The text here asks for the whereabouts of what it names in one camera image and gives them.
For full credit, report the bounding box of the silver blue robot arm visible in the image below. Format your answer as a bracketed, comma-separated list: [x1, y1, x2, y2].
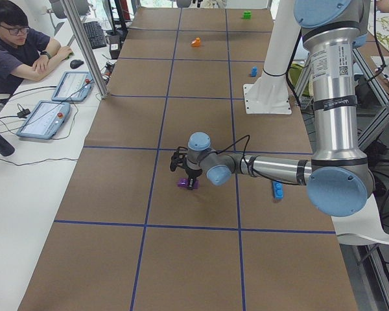
[182, 1, 374, 217]

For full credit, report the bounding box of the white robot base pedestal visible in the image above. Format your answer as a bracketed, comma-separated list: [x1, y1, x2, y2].
[243, 0, 301, 115]

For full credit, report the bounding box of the long blue block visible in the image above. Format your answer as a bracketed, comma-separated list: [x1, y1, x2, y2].
[272, 181, 284, 200]

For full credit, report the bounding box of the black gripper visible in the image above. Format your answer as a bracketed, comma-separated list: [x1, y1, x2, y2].
[185, 167, 201, 190]

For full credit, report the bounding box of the black keyboard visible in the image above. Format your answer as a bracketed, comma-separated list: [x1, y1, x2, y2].
[82, 21, 106, 49]

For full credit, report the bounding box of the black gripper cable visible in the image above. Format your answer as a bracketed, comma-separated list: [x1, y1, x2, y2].
[213, 134, 251, 178]

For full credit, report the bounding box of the orange trapezoid block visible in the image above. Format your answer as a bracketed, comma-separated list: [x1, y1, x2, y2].
[191, 37, 202, 47]

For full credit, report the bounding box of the small blue block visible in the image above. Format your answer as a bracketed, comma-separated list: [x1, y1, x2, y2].
[250, 66, 258, 77]

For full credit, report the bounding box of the purple trapezoid block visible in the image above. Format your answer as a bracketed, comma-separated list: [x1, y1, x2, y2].
[177, 178, 198, 190]

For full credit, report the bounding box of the black computer mouse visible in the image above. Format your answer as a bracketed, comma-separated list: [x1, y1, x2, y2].
[69, 60, 84, 69]

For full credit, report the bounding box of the teach pendant tablet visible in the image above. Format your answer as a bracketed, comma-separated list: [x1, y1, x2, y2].
[16, 100, 71, 139]
[51, 71, 93, 102]

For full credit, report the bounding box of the seated person dark shirt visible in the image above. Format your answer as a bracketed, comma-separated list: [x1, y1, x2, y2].
[0, 1, 73, 95]

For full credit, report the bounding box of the far teach pendant tablet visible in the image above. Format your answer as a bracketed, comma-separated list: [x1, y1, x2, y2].
[51, 71, 93, 102]

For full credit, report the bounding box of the near teach pendant tablet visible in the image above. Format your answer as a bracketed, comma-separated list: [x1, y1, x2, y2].
[16, 100, 71, 139]

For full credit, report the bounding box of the green block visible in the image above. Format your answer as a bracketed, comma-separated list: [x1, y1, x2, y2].
[242, 10, 252, 19]

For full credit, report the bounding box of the aluminium frame post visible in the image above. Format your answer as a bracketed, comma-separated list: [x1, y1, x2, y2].
[61, 0, 108, 99]

